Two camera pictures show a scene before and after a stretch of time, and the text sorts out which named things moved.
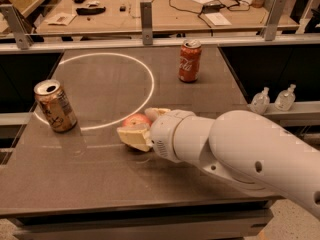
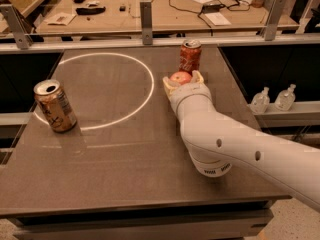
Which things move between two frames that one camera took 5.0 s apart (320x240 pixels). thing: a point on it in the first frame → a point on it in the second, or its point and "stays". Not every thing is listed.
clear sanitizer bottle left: x=260 y=102 stays
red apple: x=136 y=119 → x=181 y=77
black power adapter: x=211 y=8 stays
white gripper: x=165 y=132 → x=187 y=91
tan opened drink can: x=57 y=110 stays
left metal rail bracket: x=20 y=27 stays
